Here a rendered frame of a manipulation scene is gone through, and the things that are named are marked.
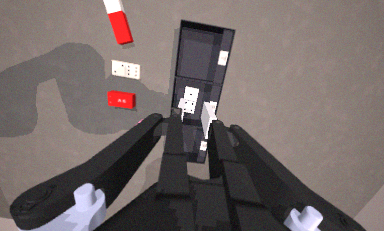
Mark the white domino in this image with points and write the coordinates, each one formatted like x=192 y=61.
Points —
x=191 y=97
x=126 y=69

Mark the black rack of labelled bins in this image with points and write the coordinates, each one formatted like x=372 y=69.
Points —
x=203 y=54

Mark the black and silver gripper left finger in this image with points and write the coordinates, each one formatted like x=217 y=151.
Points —
x=76 y=200

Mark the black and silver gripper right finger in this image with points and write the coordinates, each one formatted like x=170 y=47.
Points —
x=287 y=198

